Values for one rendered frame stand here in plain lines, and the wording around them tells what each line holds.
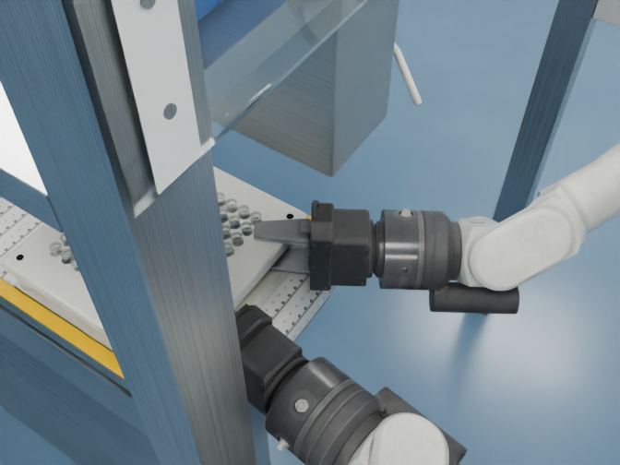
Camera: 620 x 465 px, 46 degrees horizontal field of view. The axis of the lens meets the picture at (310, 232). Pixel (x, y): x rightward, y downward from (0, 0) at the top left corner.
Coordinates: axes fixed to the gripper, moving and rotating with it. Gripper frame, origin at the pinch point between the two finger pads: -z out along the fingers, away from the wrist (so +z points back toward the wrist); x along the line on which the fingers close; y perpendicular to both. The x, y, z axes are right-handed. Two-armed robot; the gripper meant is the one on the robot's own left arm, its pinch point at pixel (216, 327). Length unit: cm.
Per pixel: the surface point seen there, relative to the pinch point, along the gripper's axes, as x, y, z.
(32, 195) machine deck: -36.3, -13.9, 5.9
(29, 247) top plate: 0.1, -6.6, -23.0
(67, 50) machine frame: -48, -13, 12
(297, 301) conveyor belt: 7.2, 11.4, 0.7
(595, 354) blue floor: 95, 92, 27
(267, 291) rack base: 5.2, 9.1, -1.9
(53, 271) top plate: 0.1, -6.8, -18.4
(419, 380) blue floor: 96, 57, -2
